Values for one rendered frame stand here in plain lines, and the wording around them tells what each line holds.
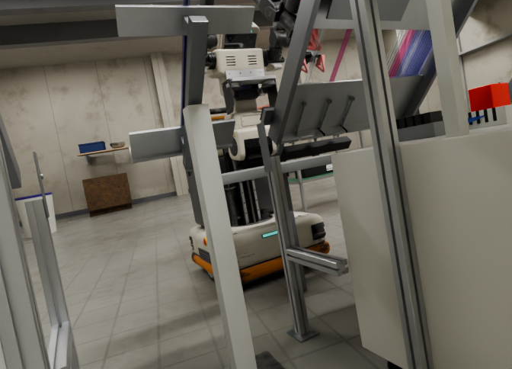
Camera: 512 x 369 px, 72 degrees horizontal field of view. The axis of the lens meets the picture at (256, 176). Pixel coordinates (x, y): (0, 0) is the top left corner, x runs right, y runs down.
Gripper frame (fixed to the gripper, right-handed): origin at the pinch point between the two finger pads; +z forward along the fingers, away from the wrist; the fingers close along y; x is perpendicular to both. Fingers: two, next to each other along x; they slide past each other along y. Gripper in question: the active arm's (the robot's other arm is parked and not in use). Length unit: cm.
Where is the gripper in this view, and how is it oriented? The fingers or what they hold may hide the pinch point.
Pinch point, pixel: (316, 47)
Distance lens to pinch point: 118.8
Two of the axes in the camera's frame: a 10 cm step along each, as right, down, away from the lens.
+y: 8.6, -1.8, 4.7
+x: -2.4, 6.7, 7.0
